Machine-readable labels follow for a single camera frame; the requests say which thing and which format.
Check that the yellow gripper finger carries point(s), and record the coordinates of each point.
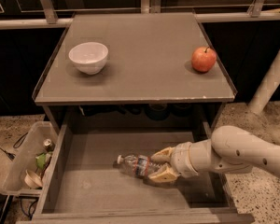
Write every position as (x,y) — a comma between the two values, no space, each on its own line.
(163,155)
(166,174)

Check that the clear plastic water bottle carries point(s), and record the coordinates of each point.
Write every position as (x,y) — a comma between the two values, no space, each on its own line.
(137,165)

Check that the grey cabinet with top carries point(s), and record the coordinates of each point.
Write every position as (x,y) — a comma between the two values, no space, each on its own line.
(148,63)

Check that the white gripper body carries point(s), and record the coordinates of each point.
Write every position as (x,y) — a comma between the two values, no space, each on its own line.
(181,160)

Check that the white diagonal post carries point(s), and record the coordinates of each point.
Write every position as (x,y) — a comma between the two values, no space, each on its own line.
(267,87)

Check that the red apple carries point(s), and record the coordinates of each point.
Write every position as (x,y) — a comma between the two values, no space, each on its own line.
(203,59)

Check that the metal railing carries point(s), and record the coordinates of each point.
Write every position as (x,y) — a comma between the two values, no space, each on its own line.
(26,14)

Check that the clear plastic bin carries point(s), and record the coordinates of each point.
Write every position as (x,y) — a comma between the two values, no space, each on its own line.
(25,160)

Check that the white cup in bin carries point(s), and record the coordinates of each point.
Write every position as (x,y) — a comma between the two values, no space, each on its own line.
(32,180)

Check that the metal can in bin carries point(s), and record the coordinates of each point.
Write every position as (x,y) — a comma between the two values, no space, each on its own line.
(48,145)

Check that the white ceramic bowl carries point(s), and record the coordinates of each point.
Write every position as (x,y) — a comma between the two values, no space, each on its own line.
(89,58)

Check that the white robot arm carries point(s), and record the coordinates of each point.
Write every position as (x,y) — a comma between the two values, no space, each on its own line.
(228,150)

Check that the open grey top drawer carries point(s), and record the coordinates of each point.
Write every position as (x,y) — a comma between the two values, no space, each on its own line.
(84,185)

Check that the green item in bin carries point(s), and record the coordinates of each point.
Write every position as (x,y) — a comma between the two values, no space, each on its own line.
(42,160)

